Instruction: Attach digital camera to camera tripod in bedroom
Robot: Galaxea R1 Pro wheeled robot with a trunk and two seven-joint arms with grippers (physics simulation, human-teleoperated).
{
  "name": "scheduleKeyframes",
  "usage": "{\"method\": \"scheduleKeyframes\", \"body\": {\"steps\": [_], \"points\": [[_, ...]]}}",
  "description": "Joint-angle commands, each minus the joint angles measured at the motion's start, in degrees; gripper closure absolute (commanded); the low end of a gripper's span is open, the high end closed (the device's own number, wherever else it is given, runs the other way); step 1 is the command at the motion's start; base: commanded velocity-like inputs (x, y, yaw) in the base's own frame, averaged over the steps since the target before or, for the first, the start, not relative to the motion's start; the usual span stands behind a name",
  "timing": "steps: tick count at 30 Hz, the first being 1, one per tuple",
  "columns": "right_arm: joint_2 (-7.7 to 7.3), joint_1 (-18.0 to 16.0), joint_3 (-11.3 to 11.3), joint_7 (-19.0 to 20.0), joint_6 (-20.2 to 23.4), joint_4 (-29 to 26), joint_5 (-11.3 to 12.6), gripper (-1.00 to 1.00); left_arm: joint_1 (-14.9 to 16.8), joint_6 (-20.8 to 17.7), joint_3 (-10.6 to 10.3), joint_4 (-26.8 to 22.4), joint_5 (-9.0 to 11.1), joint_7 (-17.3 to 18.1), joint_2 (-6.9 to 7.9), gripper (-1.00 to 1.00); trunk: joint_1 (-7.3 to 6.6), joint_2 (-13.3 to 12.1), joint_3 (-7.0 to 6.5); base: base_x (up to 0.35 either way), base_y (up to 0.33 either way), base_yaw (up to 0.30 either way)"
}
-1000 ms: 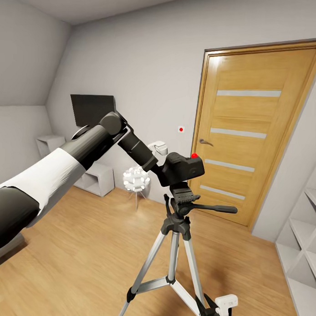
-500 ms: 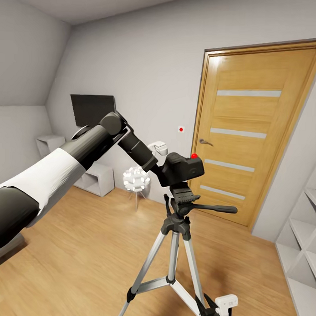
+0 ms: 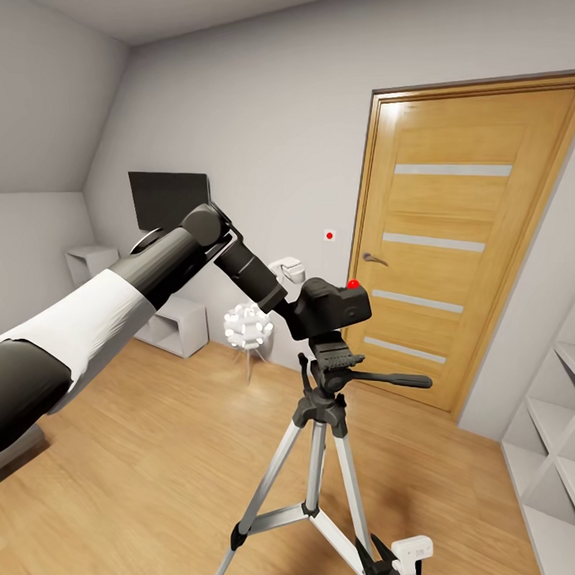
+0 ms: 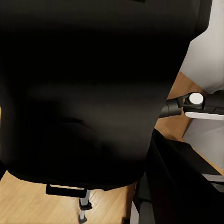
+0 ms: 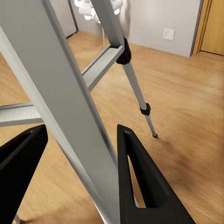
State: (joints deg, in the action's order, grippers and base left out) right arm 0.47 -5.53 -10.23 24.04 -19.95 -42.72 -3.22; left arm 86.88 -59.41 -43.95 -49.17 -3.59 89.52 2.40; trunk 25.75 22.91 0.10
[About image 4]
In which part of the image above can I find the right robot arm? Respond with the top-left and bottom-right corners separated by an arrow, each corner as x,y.
159,90 -> 224,120

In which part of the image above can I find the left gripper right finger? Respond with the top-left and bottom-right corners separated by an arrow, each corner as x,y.
145,128 -> 224,224

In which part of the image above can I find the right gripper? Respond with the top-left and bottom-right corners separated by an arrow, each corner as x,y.
159,101 -> 169,118

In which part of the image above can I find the digital camera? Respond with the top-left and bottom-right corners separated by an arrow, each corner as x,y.
0,0 -> 212,198

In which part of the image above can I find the camera tripod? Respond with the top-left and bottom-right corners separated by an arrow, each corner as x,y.
75,188 -> 93,224

